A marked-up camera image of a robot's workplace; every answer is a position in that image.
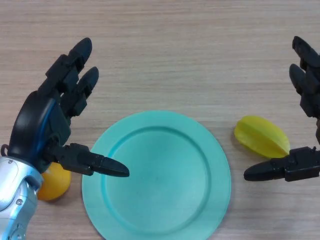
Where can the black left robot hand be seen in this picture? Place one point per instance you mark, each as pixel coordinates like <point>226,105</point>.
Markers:
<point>32,120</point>

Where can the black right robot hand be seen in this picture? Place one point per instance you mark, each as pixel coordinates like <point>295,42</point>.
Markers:
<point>308,82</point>

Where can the yellow starfruit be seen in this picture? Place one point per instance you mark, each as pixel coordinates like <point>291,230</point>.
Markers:
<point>260,137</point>

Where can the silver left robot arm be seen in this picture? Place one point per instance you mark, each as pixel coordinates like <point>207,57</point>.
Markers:
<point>12,195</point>

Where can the green round plate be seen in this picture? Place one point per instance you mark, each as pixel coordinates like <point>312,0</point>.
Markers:
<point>160,180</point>

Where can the orange round fruit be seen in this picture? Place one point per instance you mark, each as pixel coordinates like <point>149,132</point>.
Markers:
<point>55,185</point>

